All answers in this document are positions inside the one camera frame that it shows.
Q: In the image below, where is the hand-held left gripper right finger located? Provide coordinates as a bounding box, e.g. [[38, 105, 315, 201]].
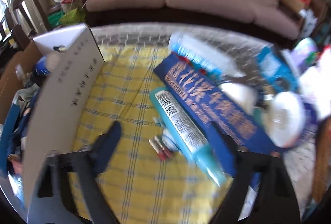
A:
[[207, 122, 303, 224]]

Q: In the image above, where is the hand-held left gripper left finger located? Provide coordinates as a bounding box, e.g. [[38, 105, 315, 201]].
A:
[[27, 121, 122, 224]]

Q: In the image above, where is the teal tube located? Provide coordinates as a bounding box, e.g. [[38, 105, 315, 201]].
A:
[[150, 86, 227, 187]]

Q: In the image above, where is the white blue paper cup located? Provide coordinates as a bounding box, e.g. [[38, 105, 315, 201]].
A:
[[269, 91, 319, 149]]

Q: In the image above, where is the white cardboard box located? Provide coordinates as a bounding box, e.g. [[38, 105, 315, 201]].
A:
[[0, 24, 105, 211]]

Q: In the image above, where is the long dark blue packet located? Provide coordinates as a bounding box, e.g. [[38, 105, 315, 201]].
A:
[[154, 52, 282, 180]]

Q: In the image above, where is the dark blue paper cup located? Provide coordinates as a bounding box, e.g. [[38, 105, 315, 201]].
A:
[[34, 55, 60, 77]]

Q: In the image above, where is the clear plastic blue-label box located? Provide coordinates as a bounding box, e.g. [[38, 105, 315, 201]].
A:
[[168, 31, 246, 77]]

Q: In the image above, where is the yellow plaid cloth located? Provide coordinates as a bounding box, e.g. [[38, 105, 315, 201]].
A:
[[70, 44, 233, 224]]

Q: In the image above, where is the small white packet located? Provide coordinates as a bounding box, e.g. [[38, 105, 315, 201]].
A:
[[162, 129, 181, 151]]

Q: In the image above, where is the pastel printed pack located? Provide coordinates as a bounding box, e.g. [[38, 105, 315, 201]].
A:
[[292, 38, 320, 72]]

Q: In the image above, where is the yellow-green bag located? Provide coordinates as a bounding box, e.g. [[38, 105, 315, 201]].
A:
[[61, 8, 86, 27]]

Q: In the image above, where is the green packet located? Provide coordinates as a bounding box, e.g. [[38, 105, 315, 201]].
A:
[[48, 11, 65, 27]]

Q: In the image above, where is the dark wooden chair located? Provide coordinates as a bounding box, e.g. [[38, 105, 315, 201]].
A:
[[5, 0, 51, 41]]

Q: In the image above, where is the brown cardboard box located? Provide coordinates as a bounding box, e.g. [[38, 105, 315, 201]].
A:
[[281, 0, 306, 12]]

